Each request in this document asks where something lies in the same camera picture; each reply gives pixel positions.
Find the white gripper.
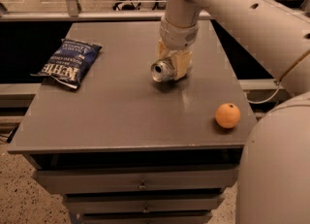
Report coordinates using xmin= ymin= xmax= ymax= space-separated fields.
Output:
xmin=158 ymin=16 xmax=199 ymax=80

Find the silver 7up soda can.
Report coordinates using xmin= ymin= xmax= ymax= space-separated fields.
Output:
xmin=151 ymin=58 xmax=175 ymax=82

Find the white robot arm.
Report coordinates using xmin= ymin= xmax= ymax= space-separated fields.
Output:
xmin=160 ymin=0 xmax=310 ymax=224

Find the orange fruit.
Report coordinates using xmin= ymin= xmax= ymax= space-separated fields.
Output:
xmin=215 ymin=103 xmax=241 ymax=129

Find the blue kettle chips bag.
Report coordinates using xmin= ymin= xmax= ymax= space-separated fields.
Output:
xmin=34 ymin=39 xmax=102 ymax=89

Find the grey drawer cabinet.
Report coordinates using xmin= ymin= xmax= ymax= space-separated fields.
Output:
xmin=7 ymin=19 xmax=260 ymax=224

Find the grey metal railing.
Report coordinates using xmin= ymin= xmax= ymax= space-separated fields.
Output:
xmin=0 ymin=0 xmax=166 ymax=21

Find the top grey drawer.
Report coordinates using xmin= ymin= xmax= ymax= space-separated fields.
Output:
xmin=33 ymin=164 xmax=238 ymax=194

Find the grey drawer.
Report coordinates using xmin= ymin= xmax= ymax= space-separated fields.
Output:
xmin=64 ymin=190 xmax=224 ymax=214
xmin=80 ymin=211 xmax=211 ymax=224
xmin=33 ymin=164 xmax=238 ymax=194

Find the middle grey drawer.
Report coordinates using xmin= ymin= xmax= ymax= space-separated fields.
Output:
xmin=64 ymin=190 xmax=224 ymax=214

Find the bottom grey drawer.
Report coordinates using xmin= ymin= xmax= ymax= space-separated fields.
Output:
xmin=80 ymin=211 xmax=211 ymax=224

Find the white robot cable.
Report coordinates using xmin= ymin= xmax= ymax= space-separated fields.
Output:
xmin=245 ymin=80 xmax=284 ymax=106

